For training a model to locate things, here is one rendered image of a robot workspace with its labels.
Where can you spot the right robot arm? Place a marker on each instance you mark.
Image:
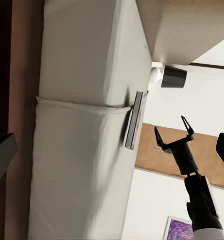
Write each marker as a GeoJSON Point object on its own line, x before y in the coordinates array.
{"type": "Point", "coordinates": [202, 208]}

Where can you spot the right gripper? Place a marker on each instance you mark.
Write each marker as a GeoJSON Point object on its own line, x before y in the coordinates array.
{"type": "Point", "coordinates": [180, 149]}

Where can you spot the bed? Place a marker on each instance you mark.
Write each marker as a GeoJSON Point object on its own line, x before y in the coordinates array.
{"type": "Point", "coordinates": [69, 74]}

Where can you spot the sliding door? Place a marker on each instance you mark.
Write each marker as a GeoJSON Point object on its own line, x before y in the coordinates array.
{"type": "Point", "coordinates": [151, 157]}

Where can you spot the hardback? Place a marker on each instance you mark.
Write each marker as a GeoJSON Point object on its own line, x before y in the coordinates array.
{"type": "Point", "coordinates": [135, 120]}

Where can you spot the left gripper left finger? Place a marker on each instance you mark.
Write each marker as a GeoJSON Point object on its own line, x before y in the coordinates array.
{"type": "Point", "coordinates": [8, 150]}

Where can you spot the table lamp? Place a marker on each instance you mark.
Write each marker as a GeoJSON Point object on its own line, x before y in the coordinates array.
{"type": "Point", "coordinates": [172, 78]}

